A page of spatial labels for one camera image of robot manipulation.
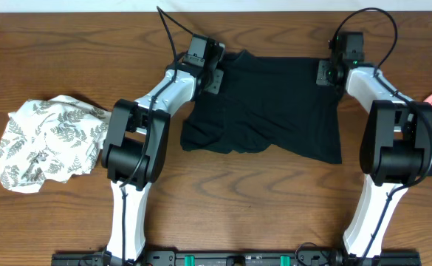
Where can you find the black t-shirt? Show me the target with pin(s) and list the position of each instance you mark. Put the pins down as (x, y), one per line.
(264, 101)

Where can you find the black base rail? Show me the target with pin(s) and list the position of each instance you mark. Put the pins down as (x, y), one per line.
(303, 257)

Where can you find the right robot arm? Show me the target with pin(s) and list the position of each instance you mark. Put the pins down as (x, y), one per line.
(396, 149)

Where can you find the white fern print cloth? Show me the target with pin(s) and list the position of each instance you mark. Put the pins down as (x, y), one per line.
(50, 140)

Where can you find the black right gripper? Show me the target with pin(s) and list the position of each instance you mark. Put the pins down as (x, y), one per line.
(321, 79)

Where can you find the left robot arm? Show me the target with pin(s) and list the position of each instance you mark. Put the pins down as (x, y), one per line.
(136, 143)

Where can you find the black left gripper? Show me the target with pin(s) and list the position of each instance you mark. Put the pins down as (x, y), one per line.
(217, 74)

